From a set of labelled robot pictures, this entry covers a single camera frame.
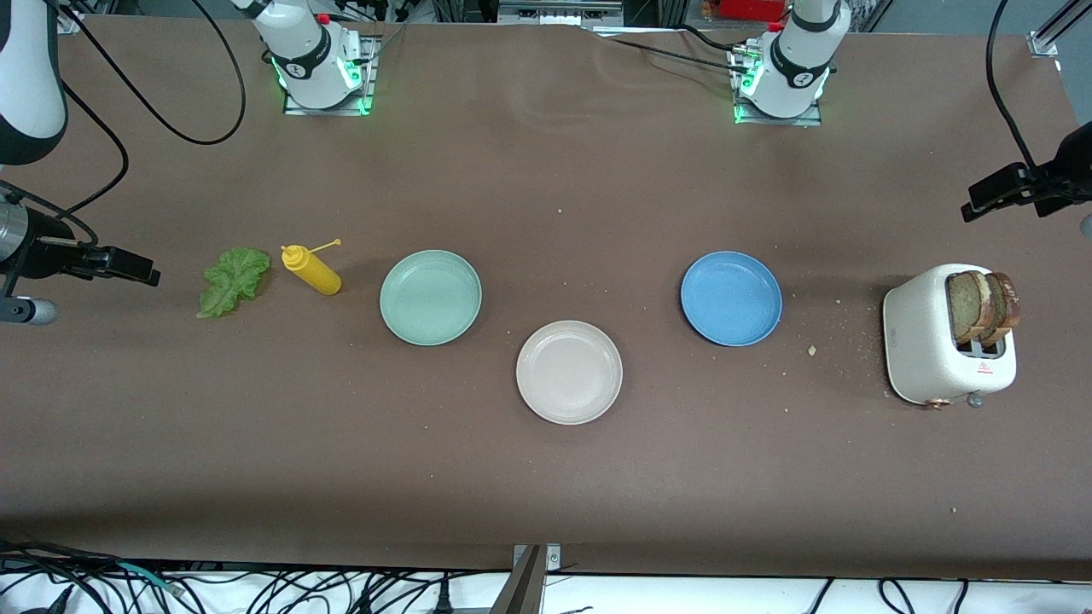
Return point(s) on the blue plate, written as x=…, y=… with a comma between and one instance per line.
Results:
x=731, y=298

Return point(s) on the yellow squeeze bottle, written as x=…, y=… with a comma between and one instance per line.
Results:
x=316, y=273

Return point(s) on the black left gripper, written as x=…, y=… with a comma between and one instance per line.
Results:
x=1070, y=167

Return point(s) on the grey metal bracket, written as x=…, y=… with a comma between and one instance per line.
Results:
x=525, y=584

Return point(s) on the aluminium frame profile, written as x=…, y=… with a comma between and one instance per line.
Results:
x=1054, y=30

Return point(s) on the grey power strip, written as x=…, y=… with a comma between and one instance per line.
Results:
x=559, y=12

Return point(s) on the green lettuce leaf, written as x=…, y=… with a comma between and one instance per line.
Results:
x=230, y=281

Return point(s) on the mint green plate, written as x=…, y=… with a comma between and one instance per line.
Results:
x=431, y=298

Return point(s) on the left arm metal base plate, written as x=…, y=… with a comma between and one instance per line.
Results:
x=776, y=121

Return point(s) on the aluminium table frame rail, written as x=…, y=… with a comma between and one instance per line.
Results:
x=70, y=19

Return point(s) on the white toaster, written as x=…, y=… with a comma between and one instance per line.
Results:
x=917, y=341

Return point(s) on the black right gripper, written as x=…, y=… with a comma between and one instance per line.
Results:
x=47, y=250

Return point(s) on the beige plate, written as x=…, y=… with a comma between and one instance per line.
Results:
x=569, y=373

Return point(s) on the brown bread slice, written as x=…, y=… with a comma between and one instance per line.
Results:
x=1009, y=303
x=964, y=307

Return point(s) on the red box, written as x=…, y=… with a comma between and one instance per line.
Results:
x=751, y=8

